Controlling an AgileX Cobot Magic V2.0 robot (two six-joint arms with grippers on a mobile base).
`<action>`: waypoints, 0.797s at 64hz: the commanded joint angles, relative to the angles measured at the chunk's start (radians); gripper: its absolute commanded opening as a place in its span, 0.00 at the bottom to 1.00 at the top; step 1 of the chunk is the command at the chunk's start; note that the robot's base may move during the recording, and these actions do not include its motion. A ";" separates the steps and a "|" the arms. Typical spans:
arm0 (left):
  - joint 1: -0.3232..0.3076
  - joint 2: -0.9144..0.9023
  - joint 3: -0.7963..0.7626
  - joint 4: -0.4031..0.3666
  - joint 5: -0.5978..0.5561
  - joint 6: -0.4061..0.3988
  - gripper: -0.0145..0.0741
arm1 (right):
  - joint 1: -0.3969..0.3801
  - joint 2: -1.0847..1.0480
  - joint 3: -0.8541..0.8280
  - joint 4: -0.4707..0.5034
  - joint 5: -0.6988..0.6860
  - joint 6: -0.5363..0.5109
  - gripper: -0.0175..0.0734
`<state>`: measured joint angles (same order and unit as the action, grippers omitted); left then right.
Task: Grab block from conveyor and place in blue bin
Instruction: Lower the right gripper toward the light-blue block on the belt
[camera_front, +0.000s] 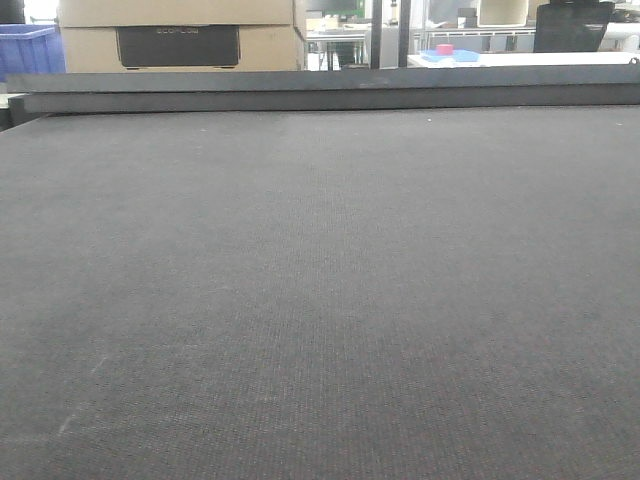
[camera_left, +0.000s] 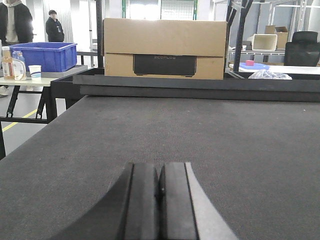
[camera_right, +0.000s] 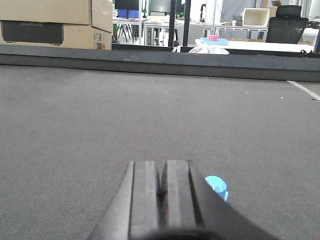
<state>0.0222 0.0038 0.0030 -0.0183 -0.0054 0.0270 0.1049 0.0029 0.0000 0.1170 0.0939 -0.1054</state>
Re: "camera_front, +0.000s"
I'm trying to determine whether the black office chair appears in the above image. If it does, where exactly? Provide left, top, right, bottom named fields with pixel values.
left=533, top=1, right=615, bottom=53

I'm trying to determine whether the white background table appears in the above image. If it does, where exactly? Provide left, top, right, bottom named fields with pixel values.
left=408, top=50, right=639, bottom=68

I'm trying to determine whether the black vertical post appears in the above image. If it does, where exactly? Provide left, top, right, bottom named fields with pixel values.
left=369, top=0, right=383, bottom=70

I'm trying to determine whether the dark conveyor side rail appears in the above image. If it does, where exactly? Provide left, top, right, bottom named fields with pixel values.
left=7, top=63, right=639, bottom=123

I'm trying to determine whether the dark grey conveyor belt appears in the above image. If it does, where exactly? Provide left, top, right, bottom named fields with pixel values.
left=1, top=107, right=639, bottom=479

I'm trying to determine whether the cardboard box with black label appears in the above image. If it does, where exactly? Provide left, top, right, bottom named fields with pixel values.
left=58, top=1, right=306, bottom=73

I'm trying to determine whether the blue plastic crate far left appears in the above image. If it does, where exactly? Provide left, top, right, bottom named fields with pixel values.
left=1, top=24, right=66, bottom=83

